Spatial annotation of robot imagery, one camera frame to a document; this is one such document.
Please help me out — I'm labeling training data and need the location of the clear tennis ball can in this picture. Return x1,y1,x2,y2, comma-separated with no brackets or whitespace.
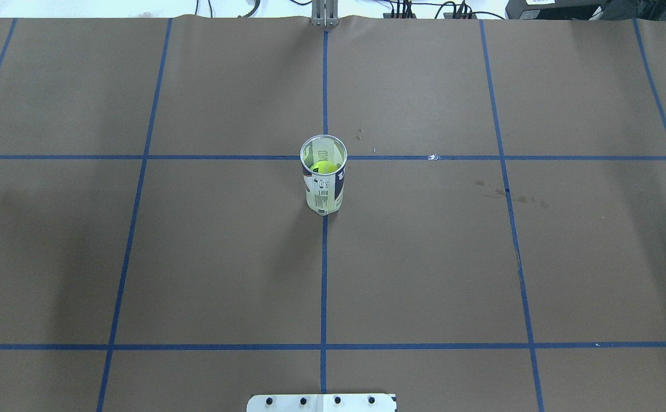
300,134,348,216

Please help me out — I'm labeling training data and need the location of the yellow tennis ball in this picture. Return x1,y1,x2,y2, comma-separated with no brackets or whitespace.
310,161,340,175

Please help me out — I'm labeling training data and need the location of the white camera stand post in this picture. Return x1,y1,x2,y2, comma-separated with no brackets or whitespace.
246,393,398,411

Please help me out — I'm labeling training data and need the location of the aluminium frame post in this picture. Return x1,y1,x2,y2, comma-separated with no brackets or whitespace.
311,0,340,28

